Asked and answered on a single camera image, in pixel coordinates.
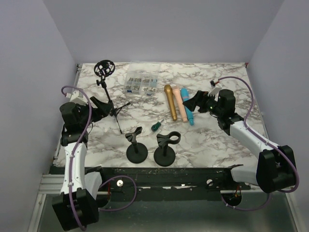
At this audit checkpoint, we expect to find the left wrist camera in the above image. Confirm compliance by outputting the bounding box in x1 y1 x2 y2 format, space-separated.
66 90 88 105

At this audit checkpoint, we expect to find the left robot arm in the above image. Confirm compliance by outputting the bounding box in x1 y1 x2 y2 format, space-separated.
52 97 112 231

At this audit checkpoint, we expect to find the clear screw organizer box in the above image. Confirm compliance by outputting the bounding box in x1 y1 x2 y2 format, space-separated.
123 61 161 96

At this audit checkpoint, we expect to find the pink microphone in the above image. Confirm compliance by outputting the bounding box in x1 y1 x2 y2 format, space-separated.
172 86 188 123

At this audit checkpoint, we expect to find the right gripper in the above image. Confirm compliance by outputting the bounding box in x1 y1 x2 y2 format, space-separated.
183 90 224 116

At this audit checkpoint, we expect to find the black tripod mic stand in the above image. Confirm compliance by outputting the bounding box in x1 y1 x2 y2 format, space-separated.
94 60 130 134

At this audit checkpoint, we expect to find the black round-base mic stand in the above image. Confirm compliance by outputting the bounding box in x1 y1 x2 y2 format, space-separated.
154 131 181 167

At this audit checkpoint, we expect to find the blue microphone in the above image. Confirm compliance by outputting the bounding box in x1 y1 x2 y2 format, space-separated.
181 88 194 126

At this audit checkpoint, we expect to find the green handle screwdriver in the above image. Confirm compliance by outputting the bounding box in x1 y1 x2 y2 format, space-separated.
151 119 165 132

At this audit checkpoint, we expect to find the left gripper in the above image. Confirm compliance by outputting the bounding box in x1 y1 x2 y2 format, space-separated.
77 96 113 127

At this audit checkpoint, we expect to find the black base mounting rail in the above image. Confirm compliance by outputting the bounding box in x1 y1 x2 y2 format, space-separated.
85 166 259 202

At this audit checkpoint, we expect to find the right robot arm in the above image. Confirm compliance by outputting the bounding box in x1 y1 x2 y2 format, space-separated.
183 89 299 193

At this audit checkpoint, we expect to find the gold microphone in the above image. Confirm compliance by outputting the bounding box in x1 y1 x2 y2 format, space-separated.
164 85 177 121

